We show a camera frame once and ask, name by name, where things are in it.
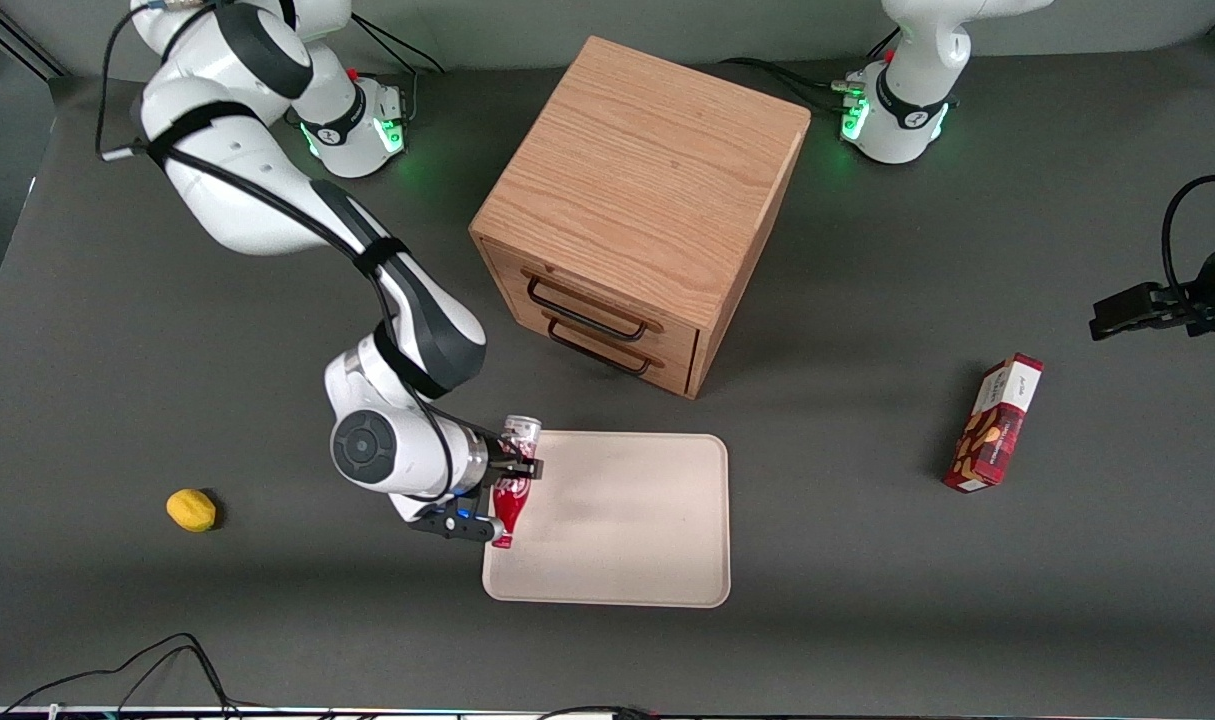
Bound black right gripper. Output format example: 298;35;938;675
462;428;546;498

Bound red coke bottle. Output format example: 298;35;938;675
490;414;544;550

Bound beige rectangular tray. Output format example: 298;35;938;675
481;431;732;609

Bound red cookie box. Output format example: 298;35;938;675
942;353;1045;494

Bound wooden two-drawer cabinet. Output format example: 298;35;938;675
468;35;813;401

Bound yellow lemon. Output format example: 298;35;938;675
165;488;218;534

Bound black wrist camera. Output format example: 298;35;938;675
410;503;501;546

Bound black cable loop on wrist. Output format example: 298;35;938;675
1160;174;1215;301

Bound black wire drawer handle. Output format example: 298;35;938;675
526;276;650;343
546;319;654;378

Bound black cable along right arm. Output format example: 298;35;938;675
95;0;458;501

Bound black floor cables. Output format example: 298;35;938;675
0;632;243;719

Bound black cables at left arm base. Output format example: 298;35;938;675
719;28;900;117

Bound black cables at arm base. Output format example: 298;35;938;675
719;28;900;117
347;12;447;119

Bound black cables at right arm base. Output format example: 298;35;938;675
347;12;447;119

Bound black aluminium frame rail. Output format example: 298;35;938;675
0;18;68;81

